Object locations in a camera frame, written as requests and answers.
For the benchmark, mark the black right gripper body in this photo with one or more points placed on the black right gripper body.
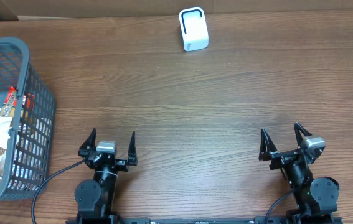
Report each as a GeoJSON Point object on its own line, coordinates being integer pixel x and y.
{"type": "Point", "coordinates": [282, 159]}

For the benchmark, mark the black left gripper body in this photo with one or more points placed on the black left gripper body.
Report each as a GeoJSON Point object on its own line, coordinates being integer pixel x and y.
{"type": "Point", "coordinates": [109, 162]}

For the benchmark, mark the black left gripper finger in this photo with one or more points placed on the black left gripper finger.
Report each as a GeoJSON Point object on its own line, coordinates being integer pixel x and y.
{"type": "Point", "coordinates": [89, 145]}
{"type": "Point", "coordinates": [132, 154]}

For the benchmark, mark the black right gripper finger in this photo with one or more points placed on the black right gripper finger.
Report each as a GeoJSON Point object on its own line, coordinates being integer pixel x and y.
{"type": "Point", "coordinates": [300, 131]}
{"type": "Point", "coordinates": [267, 147]}

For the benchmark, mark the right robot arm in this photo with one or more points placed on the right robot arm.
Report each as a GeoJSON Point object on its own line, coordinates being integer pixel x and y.
{"type": "Point", "coordinates": [316, 198]}

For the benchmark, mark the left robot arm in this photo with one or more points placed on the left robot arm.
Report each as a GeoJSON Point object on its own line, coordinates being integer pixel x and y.
{"type": "Point", "coordinates": [95, 196]}

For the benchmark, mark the white barcode scanner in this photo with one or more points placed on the white barcode scanner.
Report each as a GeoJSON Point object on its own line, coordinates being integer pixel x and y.
{"type": "Point", "coordinates": [194, 29]}

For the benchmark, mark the grey plastic mesh basket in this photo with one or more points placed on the grey plastic mesh basket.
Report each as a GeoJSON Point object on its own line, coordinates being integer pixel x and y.
{"type": "Point", "coordinates": [27, 163]}

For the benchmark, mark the brown cardboard backdrop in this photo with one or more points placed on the brown cardboard backdrop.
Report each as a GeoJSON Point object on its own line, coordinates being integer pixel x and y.
{"type": "Point", "coordinates": [10, 10]}

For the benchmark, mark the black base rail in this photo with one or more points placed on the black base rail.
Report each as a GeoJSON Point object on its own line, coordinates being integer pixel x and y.
{"type": "Point", "coordinates": [145, 220]}

